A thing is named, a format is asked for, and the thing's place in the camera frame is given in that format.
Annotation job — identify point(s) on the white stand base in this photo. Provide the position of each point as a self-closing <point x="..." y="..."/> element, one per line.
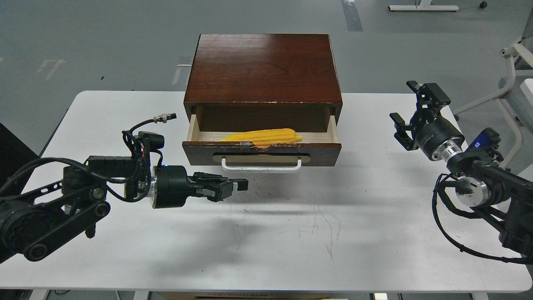
<point x="423" y="6"/>

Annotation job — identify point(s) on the white chair frame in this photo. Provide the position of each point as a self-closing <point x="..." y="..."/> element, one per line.
<point x="513" y="104"/>

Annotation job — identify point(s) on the wooden drawer with white handle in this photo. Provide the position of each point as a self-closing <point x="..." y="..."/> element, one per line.
<point x="317" y="149"/>

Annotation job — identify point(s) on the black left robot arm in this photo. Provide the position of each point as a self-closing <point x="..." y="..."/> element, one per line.
<point x="38" y="222"/>

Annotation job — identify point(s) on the yellow corn cob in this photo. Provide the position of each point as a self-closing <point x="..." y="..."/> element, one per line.
<point x="265" y="138"/>

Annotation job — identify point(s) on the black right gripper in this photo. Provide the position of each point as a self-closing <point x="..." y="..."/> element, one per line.
<point x="437" y="138"/>

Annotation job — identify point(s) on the dark wooden cabinet box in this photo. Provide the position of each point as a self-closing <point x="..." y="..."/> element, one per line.
<point x="232" y="70"/>

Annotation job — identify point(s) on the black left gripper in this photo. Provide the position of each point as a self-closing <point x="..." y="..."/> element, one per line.
<point x="172" y="186"/>

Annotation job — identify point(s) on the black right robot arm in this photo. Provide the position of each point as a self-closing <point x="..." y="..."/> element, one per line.
<point x="476" y="187"/>

